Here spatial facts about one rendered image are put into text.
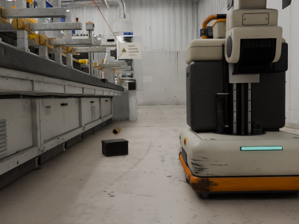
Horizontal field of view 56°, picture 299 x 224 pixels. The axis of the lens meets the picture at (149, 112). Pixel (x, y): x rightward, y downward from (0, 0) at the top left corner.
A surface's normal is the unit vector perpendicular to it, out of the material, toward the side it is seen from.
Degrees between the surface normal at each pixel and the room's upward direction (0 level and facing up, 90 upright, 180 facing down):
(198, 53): 90
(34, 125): 90
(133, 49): 90
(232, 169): 90
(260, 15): 98
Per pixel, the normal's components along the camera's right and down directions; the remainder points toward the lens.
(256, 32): 0.00, 0.19
